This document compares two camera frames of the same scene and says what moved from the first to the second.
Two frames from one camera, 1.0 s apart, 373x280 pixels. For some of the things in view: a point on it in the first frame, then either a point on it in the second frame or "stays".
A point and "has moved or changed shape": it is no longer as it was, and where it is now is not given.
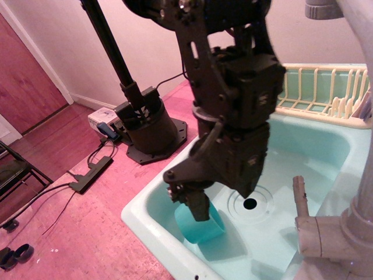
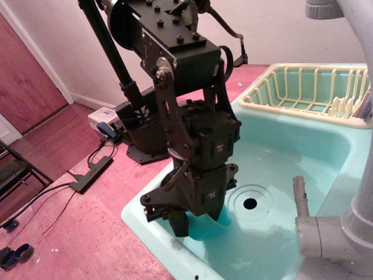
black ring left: [8, 259] stays
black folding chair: [14, 168] stays
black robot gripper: [234, 156] -> [197, 190]
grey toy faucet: [341, 247] stays
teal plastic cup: [194, 231] has moved or changed shape
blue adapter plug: [107, 130] stays
